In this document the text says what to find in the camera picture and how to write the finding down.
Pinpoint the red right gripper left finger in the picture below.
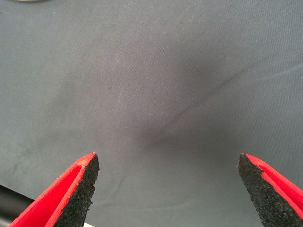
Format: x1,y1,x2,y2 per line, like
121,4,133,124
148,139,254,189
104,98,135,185
9,152,100,227

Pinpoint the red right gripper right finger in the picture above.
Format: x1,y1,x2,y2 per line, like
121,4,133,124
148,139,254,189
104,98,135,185
237,152,303,227

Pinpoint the dark grey table cloth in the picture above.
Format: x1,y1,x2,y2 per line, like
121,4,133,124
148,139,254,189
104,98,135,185
0,0,303,227

